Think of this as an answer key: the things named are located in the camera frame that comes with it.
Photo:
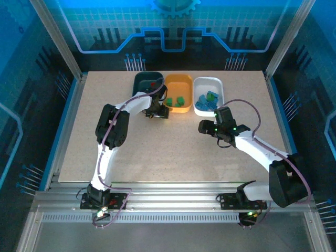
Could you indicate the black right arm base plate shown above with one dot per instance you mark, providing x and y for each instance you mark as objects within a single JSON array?
[{"x": 227, "y": 202}]

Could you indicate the small blue lego brick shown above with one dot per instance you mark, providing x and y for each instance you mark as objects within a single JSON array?
[{"x": 198, "y": 106}]

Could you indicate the blue sloped lego brick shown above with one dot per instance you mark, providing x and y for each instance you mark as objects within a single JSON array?
[{"x": 202, "y": 100}]

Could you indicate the blue printed backdrop panel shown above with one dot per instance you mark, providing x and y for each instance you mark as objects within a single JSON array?
[{"x": 168, "y": 31}]

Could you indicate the aluminium front frame rail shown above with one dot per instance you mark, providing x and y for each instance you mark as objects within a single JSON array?
[{"x": 170, "y": 197}]

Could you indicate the dark teal plastic container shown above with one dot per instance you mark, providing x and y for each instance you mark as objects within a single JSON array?
[{"x": 143, "y": 81}]

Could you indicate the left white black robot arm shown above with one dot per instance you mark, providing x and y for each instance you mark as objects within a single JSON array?
[{"x": 113, "y": 126}]

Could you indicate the aluminium side frame rail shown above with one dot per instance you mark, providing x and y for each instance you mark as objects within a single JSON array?
[
  {"x": 67, "y": 123},
  {"x": 275, "y": 105}
]

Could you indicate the yellow plastic container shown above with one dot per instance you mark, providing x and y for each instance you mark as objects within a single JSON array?
[{"x": 178, "y": 86}]

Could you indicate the white plastic container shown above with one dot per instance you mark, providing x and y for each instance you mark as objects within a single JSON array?
[{"x": 207, "y": 84}]

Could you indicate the aluminium frame post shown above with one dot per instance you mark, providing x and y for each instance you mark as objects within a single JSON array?
[
  {"x": 288, "y": 39},
  {"x": 58, "y": 39}
]

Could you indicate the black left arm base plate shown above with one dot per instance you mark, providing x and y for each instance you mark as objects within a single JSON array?
[{"x": 118, "y": 202}]

